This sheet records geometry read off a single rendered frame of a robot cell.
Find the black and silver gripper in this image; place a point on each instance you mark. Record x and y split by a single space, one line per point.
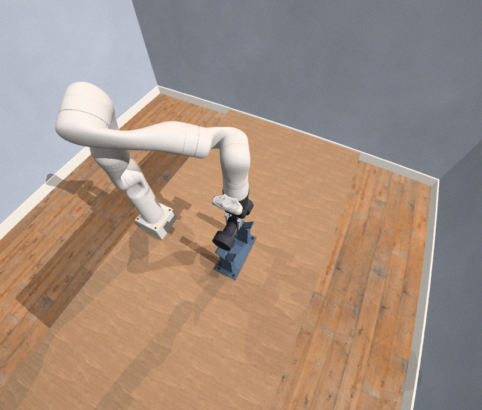
234 203

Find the blue metal cradle base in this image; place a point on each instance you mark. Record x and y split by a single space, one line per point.
238 253

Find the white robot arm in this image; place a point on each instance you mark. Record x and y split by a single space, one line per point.
85 116

